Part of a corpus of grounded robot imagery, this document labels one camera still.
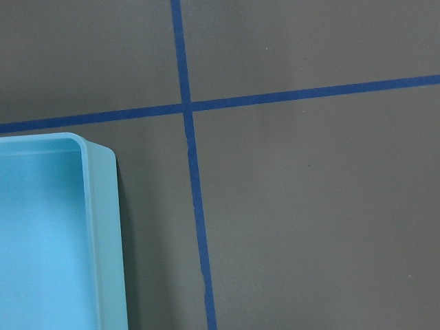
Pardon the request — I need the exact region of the light blue plastic bin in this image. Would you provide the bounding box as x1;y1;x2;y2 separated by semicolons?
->
1;133;128;329

